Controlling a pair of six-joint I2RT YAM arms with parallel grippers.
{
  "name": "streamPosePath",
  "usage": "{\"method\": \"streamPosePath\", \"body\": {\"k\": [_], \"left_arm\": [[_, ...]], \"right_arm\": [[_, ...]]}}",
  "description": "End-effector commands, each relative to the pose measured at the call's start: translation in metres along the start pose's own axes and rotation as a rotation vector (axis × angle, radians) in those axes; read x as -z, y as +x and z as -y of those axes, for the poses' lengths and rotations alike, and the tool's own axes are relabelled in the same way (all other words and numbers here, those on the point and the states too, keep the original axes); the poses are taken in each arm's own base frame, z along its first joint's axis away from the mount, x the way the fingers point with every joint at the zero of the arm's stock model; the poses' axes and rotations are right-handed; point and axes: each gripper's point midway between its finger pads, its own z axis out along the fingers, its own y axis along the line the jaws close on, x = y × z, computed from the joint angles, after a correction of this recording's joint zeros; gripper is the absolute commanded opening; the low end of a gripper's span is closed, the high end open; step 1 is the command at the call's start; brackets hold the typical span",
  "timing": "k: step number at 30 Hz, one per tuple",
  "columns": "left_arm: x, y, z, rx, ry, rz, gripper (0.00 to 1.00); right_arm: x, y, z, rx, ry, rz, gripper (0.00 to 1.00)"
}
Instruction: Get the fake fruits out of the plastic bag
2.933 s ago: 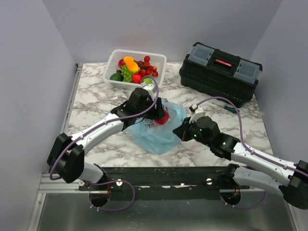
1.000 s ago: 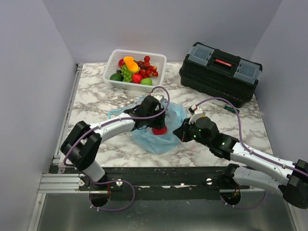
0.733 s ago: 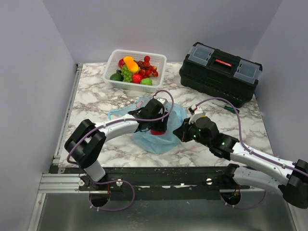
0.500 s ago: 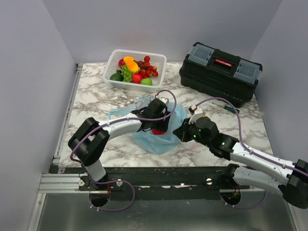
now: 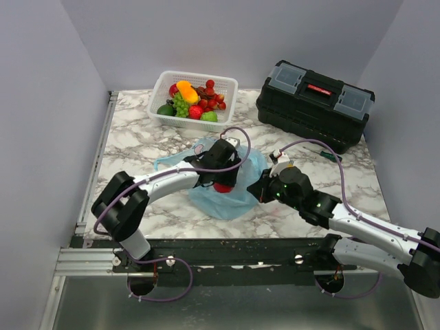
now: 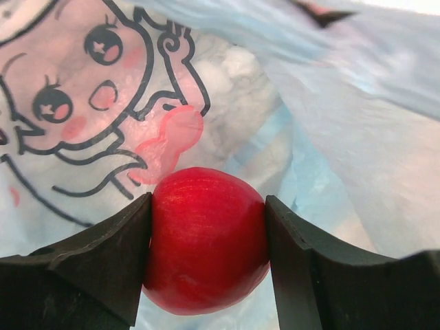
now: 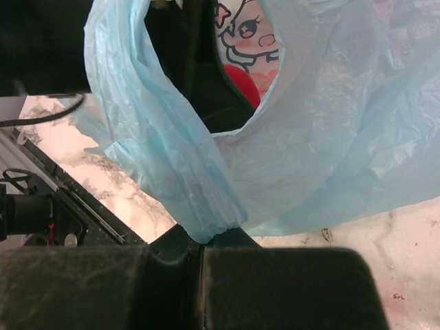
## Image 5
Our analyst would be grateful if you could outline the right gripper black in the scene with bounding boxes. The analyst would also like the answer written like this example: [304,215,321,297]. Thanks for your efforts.
[247,167,302,211]

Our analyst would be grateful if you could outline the red fake apple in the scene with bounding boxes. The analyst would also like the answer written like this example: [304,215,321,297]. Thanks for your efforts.
[213,183,233,193]
[168,84,179,98]

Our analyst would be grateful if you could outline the light blue plastic bag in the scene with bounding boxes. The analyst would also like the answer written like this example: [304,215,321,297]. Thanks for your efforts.
[153,137,267,220]

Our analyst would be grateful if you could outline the red fake peach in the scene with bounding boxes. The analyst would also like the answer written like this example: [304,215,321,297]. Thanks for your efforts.
[188,104,204,120]

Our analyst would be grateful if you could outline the red fake cherry bunch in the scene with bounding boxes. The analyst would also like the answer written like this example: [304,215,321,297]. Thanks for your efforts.
[195,79,227,112]

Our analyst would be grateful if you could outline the green fake grape bunch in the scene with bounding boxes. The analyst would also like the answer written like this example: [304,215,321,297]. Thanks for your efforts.
[173,92,190,118]

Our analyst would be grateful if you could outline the dark green fake lime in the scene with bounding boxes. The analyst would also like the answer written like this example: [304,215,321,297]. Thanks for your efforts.
[157,104,177,116]

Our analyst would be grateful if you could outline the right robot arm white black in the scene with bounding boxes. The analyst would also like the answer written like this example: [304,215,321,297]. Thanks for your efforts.
[247,167,439,298]

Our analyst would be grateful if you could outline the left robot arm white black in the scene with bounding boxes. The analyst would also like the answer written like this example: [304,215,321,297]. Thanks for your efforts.
[91,138,241,272]

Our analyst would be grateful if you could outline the green fake fruit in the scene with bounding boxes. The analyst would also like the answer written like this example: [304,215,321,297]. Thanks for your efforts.
[200,111,218,122]

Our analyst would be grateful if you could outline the white plastic basket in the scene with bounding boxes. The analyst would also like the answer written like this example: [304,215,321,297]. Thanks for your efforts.
[147,71,238,132]

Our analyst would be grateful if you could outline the black plastic toolbox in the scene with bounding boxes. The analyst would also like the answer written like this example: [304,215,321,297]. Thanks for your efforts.
[256,60,375,154]

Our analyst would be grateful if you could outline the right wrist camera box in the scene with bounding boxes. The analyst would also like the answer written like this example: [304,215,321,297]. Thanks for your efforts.
[269,149,294,177]

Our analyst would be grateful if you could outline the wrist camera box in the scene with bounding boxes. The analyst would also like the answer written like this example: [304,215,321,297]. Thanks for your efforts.
[269,149,294,177]
[224,137,240,149]

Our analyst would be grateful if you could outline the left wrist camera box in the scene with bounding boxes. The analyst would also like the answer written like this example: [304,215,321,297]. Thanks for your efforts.
[224,137,240,149]

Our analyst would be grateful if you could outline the green handled screwdriver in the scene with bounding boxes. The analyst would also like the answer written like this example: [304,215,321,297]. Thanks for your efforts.
[303,146,342,163]

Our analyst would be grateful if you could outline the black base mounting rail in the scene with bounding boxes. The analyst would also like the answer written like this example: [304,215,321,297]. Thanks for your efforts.
[113,234,341,287]

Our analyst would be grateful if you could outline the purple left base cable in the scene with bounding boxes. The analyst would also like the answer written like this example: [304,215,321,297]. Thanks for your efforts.
[127,257,193,303]

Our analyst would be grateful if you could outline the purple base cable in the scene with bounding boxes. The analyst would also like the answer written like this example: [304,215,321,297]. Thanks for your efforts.
[318,266,383,299]
[127,257,193,303]

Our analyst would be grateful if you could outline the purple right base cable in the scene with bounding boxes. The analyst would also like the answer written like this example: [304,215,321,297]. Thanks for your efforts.
[318,266,383,299]

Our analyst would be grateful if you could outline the aluminium frame profile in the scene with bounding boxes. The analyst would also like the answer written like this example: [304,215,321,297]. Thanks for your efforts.
[54,248,114,276]

